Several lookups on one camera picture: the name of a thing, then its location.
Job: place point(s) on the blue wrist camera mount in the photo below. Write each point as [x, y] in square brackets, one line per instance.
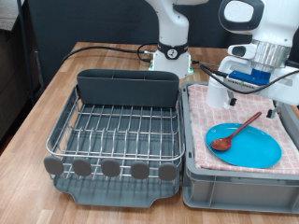
[249, 76]

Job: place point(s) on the dark cabinet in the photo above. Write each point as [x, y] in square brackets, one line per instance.
[12, 77]

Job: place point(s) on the black metal pole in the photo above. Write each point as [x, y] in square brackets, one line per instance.
[26, 46]

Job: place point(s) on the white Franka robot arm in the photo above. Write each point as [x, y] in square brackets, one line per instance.
[171, 28]

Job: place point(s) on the gray plastic crate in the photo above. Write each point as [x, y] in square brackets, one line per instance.
[236, 193]

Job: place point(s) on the blue plastic plate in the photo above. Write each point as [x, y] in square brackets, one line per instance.
[252, 149]

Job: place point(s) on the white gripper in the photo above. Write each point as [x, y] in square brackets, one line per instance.
[286, 90]

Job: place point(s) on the dark gray utensil holder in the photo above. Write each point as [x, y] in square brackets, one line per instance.
[127, 90]

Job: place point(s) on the pink checked cloth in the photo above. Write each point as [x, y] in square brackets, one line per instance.
[202, 118]

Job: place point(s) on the gray plastic drain tray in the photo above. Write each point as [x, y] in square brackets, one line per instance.
[118, 196]

